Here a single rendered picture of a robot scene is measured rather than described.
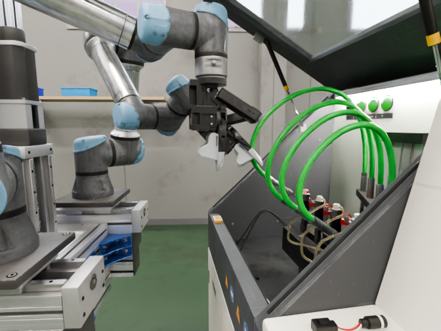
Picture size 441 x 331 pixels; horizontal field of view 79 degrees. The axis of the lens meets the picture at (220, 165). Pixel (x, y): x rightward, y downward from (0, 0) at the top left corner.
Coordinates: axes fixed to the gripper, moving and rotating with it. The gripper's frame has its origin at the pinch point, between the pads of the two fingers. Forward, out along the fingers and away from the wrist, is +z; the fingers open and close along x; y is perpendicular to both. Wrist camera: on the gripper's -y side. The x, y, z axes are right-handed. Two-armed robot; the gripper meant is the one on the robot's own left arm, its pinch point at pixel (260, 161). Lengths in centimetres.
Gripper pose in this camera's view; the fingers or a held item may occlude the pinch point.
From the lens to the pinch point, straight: 79.6
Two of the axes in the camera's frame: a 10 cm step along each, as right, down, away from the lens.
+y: -7.3, 6.8, -0.3
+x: -0.4, -0.8, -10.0
